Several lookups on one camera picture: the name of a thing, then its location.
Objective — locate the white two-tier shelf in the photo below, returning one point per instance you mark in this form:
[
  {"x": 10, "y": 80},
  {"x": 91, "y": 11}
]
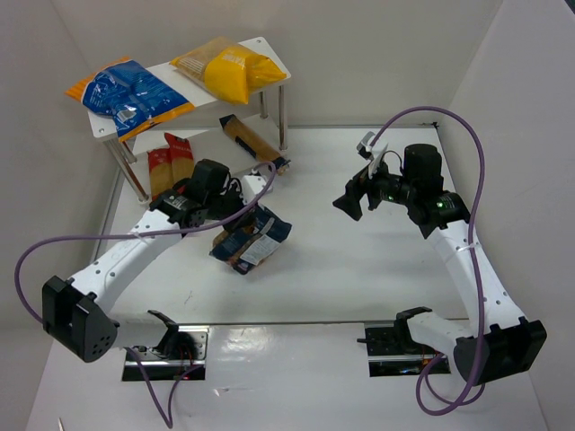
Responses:
[{"x": 104, "y": 130}]

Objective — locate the red spaghetti pack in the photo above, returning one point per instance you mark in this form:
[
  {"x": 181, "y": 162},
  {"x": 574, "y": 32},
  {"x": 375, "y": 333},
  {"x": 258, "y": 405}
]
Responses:
[
  {"x": 181, "y": 156},
  {"x": 160, "y": 171}
]

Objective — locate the brown spaghetti box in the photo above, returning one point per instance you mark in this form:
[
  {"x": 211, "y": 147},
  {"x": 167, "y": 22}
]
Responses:
[{"x": 251, "y": 142}]

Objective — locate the yellow pasta bag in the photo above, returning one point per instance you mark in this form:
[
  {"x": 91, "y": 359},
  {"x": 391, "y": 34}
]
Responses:
[{"x": 227, "y": 70}]

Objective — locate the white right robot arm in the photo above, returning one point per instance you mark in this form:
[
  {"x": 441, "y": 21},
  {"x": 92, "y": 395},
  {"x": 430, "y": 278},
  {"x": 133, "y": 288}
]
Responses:
[{"x": 498, "y": 337}]

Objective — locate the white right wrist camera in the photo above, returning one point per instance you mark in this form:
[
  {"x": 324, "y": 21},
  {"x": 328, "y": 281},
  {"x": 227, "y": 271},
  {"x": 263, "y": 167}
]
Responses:
[{"x": 371, "y": 151}]

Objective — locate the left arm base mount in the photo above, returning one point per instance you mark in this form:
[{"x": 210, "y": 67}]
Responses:
[{"x": 178, "y": 354}]

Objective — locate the tricolour fusilli pasta bag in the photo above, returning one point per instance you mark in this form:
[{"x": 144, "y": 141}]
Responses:
[{"x": 245, "y": 244}]

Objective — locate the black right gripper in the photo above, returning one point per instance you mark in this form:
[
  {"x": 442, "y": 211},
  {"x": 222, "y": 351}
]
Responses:
[{"x": 365, "y": 188}]

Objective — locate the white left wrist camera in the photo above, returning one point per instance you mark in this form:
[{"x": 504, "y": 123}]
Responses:
[{"x": 251, "y": 186}]

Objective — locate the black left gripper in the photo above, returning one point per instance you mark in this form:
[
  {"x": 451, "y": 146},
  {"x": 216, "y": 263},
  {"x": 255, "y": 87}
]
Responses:
[{"x": 244, "y": 215}]

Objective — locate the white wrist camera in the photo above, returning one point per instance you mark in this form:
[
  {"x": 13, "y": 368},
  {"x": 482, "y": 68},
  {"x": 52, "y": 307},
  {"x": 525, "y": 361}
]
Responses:
[
  {"x": 371, "y": 151},
  {"x": 251, "y": 186}
]

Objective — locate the blue orange pasta bag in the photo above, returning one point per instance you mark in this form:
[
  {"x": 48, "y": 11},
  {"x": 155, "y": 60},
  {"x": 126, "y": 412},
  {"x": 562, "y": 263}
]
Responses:
[{"x": 132, "y": 97}]

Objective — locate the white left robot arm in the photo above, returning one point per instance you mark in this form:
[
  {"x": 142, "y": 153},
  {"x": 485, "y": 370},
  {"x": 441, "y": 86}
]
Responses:
[{"x": 75, "y": 310}]

